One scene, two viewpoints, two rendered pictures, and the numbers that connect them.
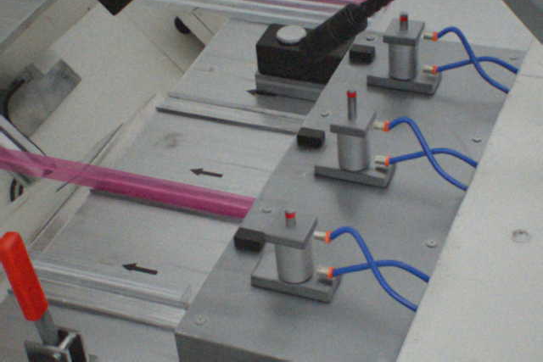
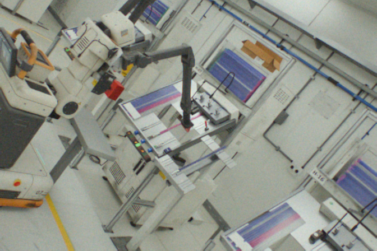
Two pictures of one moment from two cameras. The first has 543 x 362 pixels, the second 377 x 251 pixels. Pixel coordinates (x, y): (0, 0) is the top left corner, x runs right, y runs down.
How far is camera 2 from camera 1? 260 cm
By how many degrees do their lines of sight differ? 44
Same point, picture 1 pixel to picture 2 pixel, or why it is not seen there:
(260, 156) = not seen: hidden behind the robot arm
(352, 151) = (210, 104)
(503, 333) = (231, 107)
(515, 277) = (228, 104)
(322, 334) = (223, 114)
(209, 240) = (201, 118)
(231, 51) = (177, 106)
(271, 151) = not seen: hidden behind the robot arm
